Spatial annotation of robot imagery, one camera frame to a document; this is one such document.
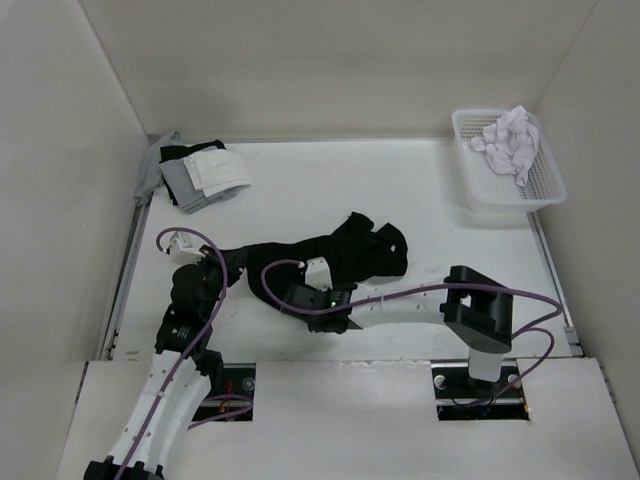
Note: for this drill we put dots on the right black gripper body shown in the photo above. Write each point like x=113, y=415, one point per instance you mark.
x=317, y=326

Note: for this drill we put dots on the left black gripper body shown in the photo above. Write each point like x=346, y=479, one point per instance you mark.
x=214, y=273

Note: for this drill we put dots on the black tank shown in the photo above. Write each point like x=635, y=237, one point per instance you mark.
x=355, y=252
x=176, y=152

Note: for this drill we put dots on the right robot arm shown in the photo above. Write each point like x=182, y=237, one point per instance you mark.
x=479, y=313

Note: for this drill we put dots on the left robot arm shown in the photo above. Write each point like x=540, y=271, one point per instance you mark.
x=183, y=370

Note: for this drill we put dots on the folded grey tank top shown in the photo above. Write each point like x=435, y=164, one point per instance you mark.
x=182, y=191

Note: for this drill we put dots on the folded white tank top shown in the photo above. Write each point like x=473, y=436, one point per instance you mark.
x=214, y=172

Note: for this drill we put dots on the folded black tank top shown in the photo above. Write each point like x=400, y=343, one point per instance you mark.
x=176, y=152

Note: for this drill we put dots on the white crumpled tank top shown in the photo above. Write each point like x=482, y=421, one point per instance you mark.
x=509, y=145

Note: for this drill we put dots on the grey cloth at corner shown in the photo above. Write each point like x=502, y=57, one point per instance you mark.
x=150, y=176

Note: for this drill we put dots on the white plastic basket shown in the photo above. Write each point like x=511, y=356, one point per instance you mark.
x=489, y=193

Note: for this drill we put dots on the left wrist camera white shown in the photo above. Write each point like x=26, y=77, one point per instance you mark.
x=181, y=249

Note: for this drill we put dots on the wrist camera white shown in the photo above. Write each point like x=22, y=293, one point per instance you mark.
x=317, y=274
x=181, y=249

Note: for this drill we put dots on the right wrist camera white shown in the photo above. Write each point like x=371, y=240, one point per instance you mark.
x=317, y=274

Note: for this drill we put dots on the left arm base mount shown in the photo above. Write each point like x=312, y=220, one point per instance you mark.
x=231, y=395

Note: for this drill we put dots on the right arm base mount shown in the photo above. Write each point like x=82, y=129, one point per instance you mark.
x=458, y=397

